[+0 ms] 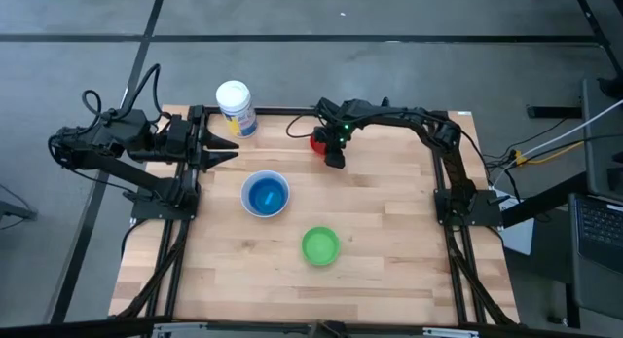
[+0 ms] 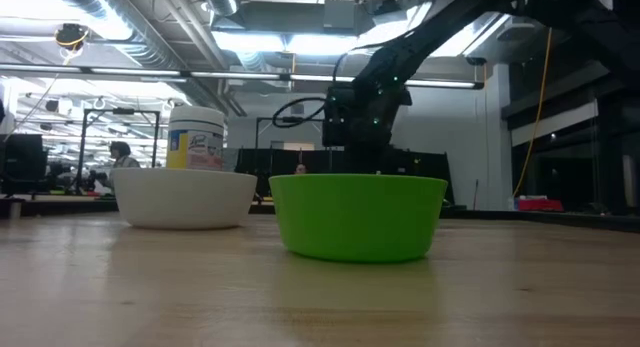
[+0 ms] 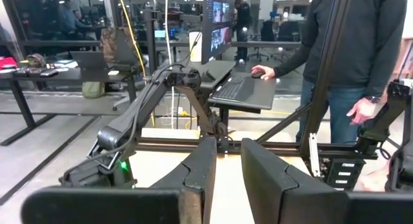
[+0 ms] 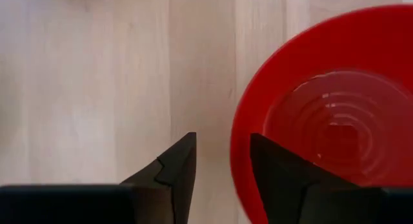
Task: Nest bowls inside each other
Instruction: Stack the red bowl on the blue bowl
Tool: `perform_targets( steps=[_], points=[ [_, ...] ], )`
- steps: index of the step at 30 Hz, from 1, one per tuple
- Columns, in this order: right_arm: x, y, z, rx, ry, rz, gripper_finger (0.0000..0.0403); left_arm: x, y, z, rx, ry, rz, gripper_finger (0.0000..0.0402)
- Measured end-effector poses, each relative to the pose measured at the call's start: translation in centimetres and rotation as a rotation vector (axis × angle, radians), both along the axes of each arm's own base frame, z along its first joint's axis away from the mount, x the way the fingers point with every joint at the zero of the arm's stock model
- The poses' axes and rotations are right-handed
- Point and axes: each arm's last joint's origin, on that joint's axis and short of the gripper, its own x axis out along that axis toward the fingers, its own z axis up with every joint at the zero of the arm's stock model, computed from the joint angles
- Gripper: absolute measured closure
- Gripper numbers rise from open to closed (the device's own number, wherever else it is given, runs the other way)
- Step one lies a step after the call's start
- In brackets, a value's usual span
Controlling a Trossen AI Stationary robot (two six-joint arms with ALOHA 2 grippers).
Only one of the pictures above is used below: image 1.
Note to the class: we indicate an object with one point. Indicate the black laptop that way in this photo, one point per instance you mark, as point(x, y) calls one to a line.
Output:
point(598, 231)

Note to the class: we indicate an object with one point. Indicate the light grey box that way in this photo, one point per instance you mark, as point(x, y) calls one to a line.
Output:
point(518, 231)

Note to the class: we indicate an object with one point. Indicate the blue plastic bowl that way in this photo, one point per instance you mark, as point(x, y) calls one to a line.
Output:
point(265, 201)

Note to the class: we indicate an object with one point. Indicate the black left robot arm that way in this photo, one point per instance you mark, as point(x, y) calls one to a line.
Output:
point(121, 170)

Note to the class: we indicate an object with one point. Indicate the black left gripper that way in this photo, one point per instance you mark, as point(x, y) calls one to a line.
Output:
point(182, 138)

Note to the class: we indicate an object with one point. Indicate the white disinfecting wipes canister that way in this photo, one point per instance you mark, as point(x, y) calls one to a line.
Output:
point(237, 109)

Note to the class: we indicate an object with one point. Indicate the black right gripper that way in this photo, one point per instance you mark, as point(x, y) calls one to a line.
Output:
point(340, 119)

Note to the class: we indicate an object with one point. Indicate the green plastic bowl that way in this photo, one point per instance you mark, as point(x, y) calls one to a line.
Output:
point(320, 246)

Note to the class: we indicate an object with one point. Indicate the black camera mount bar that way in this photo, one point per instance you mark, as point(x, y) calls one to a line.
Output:
point(311, 329)

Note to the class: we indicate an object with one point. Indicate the black desk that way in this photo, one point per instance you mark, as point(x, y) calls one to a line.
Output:
point(603, 133)

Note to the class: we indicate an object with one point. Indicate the grey chair base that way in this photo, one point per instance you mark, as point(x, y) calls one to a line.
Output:
point(14, 211)

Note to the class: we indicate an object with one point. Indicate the black floor frame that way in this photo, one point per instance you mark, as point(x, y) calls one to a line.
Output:
point(596, 21)

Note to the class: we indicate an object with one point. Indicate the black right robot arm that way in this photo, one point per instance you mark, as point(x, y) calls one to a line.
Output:
point(438, 128)

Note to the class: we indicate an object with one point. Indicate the red plastic bowl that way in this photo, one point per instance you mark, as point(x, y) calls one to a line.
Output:
point(317, 147)

